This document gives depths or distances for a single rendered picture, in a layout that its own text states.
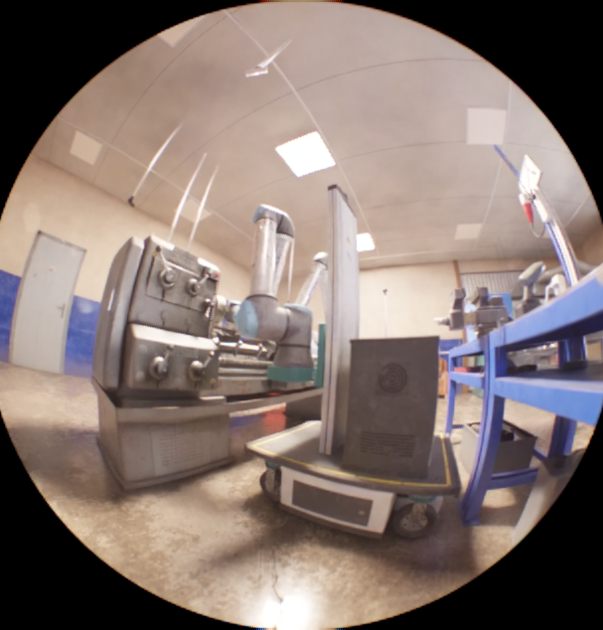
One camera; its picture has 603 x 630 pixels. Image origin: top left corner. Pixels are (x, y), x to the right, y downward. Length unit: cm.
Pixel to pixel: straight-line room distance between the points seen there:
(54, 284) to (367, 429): 444
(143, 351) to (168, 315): 29
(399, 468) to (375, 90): 306
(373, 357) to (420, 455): 41
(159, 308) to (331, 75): 263
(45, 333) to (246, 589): 412
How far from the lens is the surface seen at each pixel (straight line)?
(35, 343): 437
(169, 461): 135
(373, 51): 273
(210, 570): 91
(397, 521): 102
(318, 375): 100
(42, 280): 442
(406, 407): 80
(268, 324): 86
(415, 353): 79
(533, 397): 70
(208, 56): 288
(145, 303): 118
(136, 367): 103
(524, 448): 154
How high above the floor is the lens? 74
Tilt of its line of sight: 13 degrees up
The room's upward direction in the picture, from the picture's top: 3 degrees clockwise
